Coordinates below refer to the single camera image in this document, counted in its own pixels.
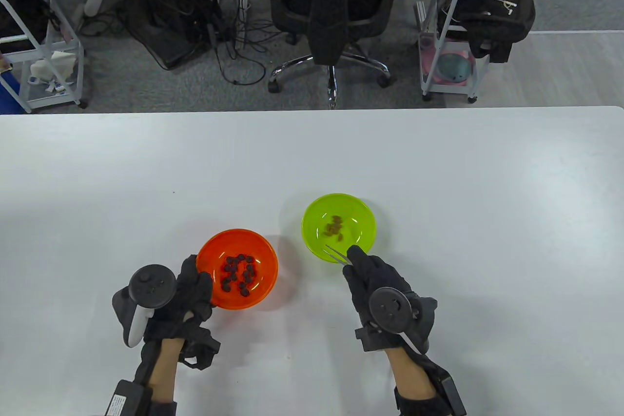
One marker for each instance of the green plastic bowl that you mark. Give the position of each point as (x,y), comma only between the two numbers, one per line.
(360,226)

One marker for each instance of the teal round lid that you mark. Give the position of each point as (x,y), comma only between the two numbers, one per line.
(453,67)

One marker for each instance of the black right wrist sensor module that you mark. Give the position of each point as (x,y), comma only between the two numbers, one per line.
(363,339)

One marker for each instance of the black white controller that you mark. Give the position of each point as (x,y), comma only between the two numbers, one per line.
(151,287)
(390,308)

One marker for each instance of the white metal cart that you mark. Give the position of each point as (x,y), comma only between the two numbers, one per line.
(53,99)
(447,89)

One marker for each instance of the black backpack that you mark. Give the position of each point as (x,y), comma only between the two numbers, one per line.
(492,26)

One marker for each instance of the orange plastic bowl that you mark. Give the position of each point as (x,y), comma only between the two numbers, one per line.
(243,240)

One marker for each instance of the person's left forearm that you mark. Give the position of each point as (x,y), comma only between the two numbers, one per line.
(163,369)

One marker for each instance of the person's right hand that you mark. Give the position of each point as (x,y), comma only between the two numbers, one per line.
(370,272)

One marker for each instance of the white crumpled bag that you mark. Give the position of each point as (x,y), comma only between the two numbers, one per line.
(53,67)

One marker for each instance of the black white left controller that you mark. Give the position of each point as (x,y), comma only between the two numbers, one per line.
(151,287)

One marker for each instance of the blue object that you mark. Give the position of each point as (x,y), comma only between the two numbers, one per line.
(6,94)

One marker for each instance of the pile of raisins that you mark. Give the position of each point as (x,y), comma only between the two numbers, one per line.
(227,267)

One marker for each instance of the person's right forearm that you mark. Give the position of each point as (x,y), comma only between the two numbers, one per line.
(412,374)

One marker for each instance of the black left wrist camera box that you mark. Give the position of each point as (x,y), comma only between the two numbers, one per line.
(122,399)

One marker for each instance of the black bag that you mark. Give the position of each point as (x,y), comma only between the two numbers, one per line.
(19,16)

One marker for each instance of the metal tweezers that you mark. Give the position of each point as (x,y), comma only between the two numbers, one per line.
(336,254)

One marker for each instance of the black left wrist sensor module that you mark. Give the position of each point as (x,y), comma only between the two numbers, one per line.
(204,345)

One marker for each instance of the pink tray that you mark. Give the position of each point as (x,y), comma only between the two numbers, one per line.
(428,60)

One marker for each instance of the black wrist sensor module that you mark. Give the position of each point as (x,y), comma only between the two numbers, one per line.
(204,345)
(363,339)

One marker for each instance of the person's left hand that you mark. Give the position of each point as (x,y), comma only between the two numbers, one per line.
(192,296)

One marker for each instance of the black white right controller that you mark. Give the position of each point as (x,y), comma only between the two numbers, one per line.
(390,308)

